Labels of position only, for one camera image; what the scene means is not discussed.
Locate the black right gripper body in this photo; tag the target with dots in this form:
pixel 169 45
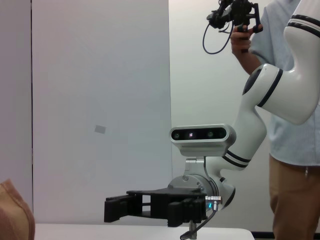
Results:
pixel 160 197

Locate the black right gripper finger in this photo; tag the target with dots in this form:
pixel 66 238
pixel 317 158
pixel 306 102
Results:
pixel 185 212
pixel 120 208

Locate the khaki canvas food bag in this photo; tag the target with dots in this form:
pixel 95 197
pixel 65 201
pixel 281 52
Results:
pixel 15 215

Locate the black handheld teleoperation controller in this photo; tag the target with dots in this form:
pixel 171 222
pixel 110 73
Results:
pixel 240 10

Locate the person bare forearm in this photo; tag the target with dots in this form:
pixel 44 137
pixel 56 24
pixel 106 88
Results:
pixel 250 62

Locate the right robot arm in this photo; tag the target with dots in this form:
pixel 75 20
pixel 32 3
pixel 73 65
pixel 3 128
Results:
pixel 272 95

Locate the khaki trousers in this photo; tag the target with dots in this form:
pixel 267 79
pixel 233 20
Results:
pixel 295 200

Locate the person bare hand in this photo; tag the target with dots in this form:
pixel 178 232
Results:
pixel 240 42

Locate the silver camera mount bracket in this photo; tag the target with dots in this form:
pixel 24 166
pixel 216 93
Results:
pixel 193 165

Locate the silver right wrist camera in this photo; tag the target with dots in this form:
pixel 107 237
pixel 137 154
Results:
pixel 200 135

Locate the small grey wall sticker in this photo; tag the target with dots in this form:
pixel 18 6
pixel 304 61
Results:
pixel 100 129

